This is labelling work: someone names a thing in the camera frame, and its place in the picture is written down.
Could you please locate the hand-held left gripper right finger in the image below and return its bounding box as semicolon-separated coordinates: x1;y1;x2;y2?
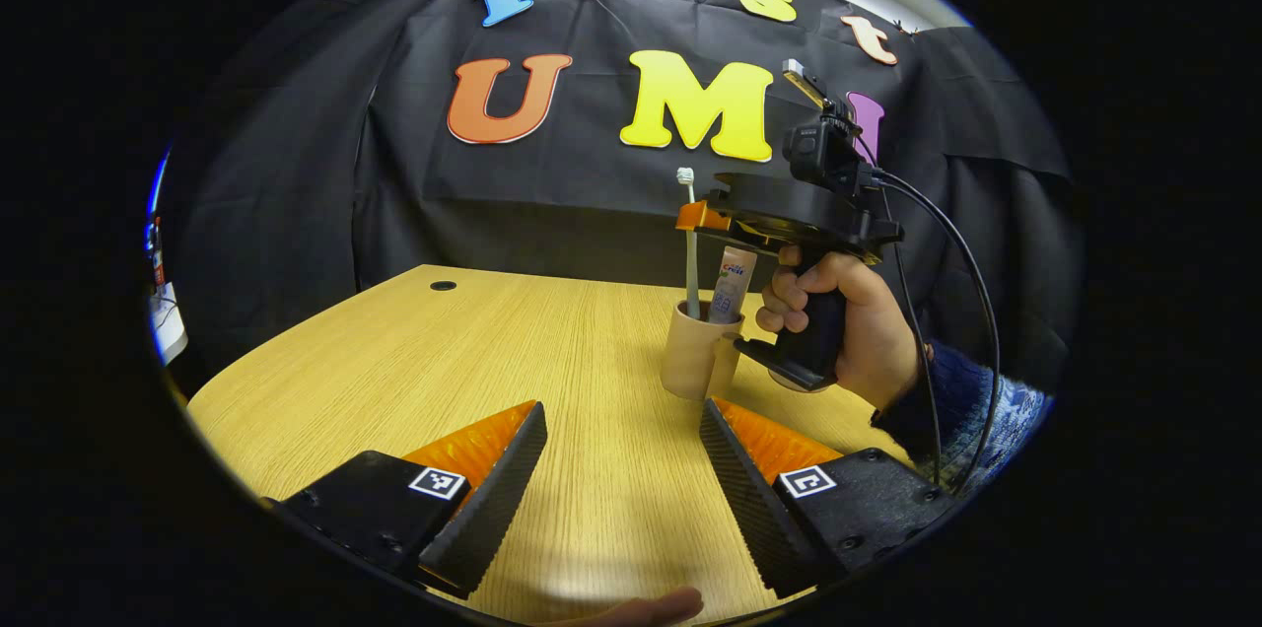
700;398;962;600

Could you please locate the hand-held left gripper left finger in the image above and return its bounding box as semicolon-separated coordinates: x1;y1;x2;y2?
279;400;548;600

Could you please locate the green toothbrush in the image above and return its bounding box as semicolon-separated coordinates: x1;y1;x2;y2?
676;168;702;320

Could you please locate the white toothpaste tube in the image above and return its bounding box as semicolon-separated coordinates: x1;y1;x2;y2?
708;246;759;325

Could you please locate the brown round coaster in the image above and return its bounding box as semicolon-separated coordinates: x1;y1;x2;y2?
767;367;834;395

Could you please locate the beige cup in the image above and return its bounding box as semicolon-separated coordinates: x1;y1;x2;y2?
660;299;745;402

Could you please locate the wooden desktop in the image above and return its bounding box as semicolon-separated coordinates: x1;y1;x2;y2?
187;263;918;627

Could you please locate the black backdrop cloth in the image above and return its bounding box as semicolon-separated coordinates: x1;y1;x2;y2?
158;0;1086;391

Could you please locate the black cable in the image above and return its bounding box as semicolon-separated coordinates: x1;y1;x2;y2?
873;172;1002;495
882;203;943;488

